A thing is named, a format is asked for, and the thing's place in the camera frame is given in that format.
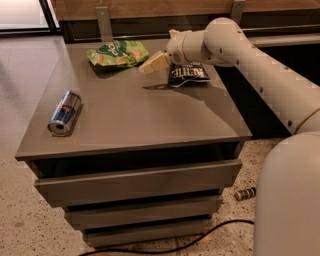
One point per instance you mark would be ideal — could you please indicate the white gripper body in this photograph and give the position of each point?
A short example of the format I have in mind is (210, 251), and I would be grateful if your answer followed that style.
(174, 48)

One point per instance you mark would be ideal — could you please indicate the green rice chip bag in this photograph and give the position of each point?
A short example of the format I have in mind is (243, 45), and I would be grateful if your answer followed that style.
(118, 54)

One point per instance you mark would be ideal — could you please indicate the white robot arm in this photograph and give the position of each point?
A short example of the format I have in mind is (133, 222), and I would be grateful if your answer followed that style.
(287, 212)

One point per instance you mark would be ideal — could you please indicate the dark blue chip bag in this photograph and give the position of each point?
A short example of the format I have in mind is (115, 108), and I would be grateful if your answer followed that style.
(186, 74)

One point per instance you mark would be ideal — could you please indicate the redbull can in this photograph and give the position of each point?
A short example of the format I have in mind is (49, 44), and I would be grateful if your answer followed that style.
(62, 119)

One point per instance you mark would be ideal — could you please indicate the wooden counter shelf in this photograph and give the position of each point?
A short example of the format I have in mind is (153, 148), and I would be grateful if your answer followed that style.
(144, 19)

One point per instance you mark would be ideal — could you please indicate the grey drawer cabinet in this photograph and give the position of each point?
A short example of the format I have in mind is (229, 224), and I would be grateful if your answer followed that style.
(131, 121)

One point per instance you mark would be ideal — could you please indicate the top grey drawer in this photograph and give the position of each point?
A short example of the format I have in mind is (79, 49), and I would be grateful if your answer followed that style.
(136, 184)

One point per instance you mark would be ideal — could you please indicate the grey drawer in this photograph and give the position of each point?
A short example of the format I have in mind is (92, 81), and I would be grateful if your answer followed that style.
(136, 184)
(144, 212)
(148, 232)

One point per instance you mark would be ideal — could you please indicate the middle grey drawer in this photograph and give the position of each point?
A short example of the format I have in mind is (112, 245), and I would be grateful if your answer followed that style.
(144, 212)

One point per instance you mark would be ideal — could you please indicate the white power strip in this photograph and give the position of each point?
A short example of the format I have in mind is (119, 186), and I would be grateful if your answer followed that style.
(245, 194)

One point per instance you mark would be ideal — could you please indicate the bottom grey drawer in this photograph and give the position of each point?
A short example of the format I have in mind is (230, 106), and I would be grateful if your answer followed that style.
(148, 232)

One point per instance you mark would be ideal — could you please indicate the right metal bracket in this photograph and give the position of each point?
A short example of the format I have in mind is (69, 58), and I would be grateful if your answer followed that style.
(237, 10)

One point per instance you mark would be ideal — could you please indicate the metal bracket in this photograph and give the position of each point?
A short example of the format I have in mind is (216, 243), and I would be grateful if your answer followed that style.
(237, 10)
(104, 23)

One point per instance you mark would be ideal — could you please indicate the left metal bracket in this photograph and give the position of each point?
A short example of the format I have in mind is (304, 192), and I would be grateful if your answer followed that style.
(104, 23)

